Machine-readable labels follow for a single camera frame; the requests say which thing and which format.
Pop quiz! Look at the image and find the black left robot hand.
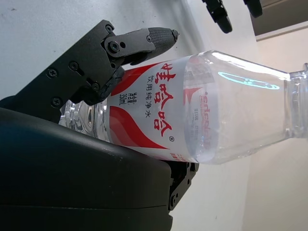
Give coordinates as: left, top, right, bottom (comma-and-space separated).
201, 0, 263, 34

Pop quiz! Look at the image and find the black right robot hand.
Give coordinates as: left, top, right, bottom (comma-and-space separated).
0, 19, 199, 231

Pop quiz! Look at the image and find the clear plastic water bottle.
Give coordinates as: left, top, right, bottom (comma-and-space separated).
58, 50, 308, 166

